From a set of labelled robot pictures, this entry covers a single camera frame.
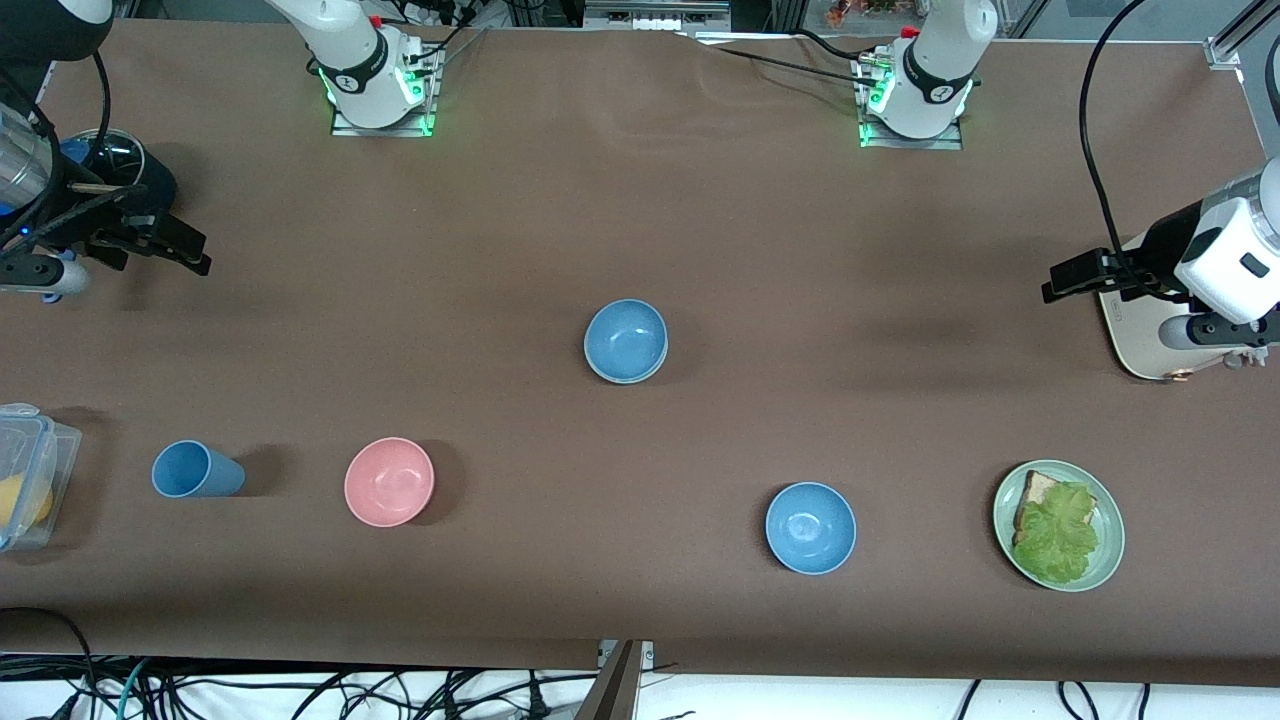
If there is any blue bowl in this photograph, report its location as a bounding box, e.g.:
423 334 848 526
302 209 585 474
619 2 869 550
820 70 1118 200
765 482 858 576
584 298 669 381

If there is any green bowl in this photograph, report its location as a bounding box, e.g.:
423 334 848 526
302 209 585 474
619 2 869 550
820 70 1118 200
584 345 669 386

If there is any pink bowl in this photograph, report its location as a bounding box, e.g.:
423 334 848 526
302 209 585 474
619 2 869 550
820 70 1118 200
344 437 436 528

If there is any cream toaster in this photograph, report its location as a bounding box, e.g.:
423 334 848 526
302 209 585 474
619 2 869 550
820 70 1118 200
1098 235 1271 383

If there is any clear plastic container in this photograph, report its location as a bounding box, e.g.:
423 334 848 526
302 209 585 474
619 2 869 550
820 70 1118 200
0 403 83 553

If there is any toast slice with lettuce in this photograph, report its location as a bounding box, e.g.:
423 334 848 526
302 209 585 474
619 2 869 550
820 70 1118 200
1013 470 1098 546

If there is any aluminium corner profile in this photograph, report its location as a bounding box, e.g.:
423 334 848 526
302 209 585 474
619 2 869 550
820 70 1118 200
1205 0 1280 69

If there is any blue cup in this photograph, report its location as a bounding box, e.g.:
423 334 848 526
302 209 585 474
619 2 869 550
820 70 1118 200
151 440 246 499

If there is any green lettuce leaf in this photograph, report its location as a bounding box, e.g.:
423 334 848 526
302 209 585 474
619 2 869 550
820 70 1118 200
1012 482 1101 586

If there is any yellow fruit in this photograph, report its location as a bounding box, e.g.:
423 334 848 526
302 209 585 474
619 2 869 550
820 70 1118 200
0 475 53 531

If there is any green plate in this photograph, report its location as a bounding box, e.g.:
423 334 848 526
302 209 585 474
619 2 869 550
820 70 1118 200
993 459 1126 593

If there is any white power strip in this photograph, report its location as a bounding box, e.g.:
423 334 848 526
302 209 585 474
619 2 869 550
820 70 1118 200
385 0 476 26

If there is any brown table cloth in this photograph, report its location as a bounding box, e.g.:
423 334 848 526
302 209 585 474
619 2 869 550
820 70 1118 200
0 18 1280 691

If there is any table support leg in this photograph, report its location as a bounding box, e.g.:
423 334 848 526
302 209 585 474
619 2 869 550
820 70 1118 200
575 640 656 720

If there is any black pot blue handle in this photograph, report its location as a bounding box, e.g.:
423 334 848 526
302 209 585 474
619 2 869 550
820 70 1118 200
42 128 178 304

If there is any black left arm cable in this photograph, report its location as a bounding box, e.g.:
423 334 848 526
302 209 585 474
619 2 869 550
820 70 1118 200
1080 0 1151 291

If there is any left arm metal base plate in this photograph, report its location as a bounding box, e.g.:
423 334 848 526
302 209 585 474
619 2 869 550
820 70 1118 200
858 55 964 151

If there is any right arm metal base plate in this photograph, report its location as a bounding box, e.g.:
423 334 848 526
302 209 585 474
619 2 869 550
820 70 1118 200
330 40 438 138

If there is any short black base cable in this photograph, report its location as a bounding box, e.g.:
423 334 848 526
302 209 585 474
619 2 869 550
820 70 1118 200
795 28 866 61

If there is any black right base cable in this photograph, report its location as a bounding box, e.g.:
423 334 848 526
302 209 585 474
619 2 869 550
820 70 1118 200
420 25 491 76

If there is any long black base cable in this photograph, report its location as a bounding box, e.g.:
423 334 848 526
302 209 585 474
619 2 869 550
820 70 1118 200
680 30 881 89

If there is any teal cable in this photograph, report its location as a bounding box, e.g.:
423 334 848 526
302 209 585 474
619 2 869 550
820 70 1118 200
115 658 151 720

